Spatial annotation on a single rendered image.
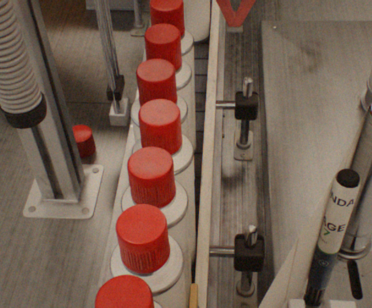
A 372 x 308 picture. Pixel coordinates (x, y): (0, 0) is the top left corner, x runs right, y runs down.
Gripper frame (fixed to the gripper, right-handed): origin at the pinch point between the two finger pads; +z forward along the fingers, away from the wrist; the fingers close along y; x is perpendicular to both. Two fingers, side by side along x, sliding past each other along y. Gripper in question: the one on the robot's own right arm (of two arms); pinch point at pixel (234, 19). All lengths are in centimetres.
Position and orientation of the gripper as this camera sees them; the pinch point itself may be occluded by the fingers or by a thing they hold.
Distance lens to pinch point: 63.6
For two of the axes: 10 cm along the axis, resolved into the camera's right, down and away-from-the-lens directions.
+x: -10.0, -0.3, 0.9
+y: 0.8, -7.3, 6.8
